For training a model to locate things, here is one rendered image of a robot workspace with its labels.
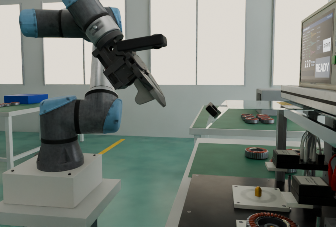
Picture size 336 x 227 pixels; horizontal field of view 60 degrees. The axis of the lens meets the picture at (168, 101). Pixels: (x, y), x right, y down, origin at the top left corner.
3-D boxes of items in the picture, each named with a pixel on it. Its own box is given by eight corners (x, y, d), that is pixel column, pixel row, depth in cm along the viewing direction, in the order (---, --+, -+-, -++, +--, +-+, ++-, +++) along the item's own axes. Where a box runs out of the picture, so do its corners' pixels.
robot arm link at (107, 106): (79, 140, 100) (88, 21, 126) (123, 138, 102) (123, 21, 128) (72, 126, 90) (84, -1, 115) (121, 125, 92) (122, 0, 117)
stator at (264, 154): (273, 158, 141) (273, 151, 141) (253, 161, 137) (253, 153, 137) (259, 153, 151) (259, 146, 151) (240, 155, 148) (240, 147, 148)
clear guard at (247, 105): (206, 129, 78) (206, 107, 78) (209, 117, 102) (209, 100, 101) (338, 133, 72) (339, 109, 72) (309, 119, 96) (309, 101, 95)
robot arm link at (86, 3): (88, -9, 77) (83, -27, 69) (113, 24, 76) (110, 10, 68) (63, 7, 76) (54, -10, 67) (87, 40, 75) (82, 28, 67)
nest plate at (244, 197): (234, 208, 83) (234, 204, 83) (232, 188, 98) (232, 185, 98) (289, 212, 81) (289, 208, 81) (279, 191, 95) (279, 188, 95)
